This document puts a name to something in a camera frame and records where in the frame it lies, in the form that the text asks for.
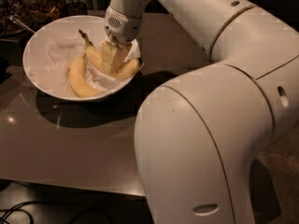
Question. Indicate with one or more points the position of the white paper liner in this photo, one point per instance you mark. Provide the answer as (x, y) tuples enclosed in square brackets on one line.
[(46, 61)]

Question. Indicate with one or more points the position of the dark cup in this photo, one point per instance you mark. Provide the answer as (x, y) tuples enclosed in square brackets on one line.
[(76, 8)]

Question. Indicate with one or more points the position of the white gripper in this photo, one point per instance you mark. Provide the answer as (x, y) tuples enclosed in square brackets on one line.
[(122, 27)]

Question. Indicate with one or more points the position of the white bowl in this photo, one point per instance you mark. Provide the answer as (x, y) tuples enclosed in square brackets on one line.
[(94, 28)]

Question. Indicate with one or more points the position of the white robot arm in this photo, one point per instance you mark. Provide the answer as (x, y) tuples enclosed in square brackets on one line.
[(197, 135)]

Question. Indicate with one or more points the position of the yellow banana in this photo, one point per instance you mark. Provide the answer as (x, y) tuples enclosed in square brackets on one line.
[(77, 80), (93, 55)]

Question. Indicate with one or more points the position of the glass bowl with snacks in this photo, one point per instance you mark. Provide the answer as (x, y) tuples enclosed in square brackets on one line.
[(30, 12)]

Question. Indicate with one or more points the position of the metal spoon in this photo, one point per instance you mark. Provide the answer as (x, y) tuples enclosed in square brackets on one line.
[(15, 19)]

